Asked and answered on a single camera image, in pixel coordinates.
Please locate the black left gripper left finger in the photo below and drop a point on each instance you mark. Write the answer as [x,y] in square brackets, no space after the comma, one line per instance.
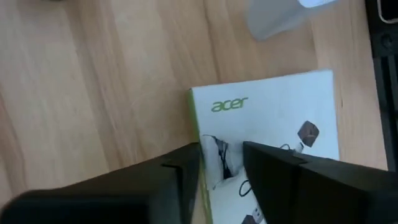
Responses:
[130,193]

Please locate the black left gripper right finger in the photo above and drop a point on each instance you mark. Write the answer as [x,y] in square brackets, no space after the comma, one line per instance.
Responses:
[311,189]

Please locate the black equipment at right edge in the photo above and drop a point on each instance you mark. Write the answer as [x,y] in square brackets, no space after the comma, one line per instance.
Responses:
[387,77]

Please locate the white acer product box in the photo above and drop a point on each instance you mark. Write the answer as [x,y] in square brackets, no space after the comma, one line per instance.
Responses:
[267,102]

